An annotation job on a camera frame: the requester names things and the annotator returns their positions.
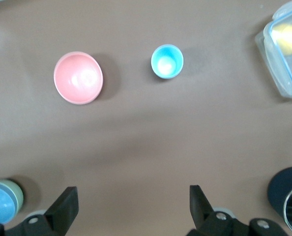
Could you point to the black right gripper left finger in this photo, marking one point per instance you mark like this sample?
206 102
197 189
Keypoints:
62 209

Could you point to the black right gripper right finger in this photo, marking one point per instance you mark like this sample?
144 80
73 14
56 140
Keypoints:
200 209

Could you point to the green bowl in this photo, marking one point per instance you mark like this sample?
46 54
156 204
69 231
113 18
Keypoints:
17 194

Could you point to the pink bowl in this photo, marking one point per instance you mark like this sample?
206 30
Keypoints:
78 77

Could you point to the light blue plastic cup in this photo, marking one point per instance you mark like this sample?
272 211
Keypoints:
166 61

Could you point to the clear plastic lidded container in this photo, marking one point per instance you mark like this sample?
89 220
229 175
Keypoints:
276 73

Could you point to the yellow lemon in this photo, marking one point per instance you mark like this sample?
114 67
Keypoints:
289 39

